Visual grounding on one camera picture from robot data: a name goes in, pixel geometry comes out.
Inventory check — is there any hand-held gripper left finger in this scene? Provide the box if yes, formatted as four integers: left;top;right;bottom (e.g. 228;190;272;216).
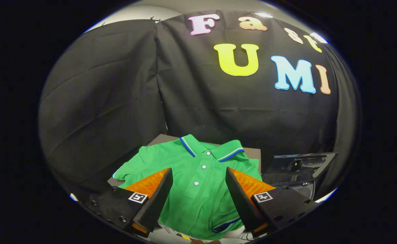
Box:
85;168;174;238

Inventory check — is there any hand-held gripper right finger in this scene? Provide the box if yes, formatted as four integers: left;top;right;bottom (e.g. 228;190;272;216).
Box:
225;167;321;238

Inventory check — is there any white sheet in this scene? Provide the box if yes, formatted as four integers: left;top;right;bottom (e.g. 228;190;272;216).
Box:
315;188;338;203

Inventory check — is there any black backdrop cloth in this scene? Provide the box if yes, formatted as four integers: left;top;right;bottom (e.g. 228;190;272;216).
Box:
38;9;361;204

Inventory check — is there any dark grey cabinet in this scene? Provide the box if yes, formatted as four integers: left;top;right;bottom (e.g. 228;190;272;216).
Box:
107;134;261;187

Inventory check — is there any green polo shirt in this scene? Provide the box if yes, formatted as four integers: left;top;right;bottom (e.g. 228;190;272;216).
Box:
112;134;263;241

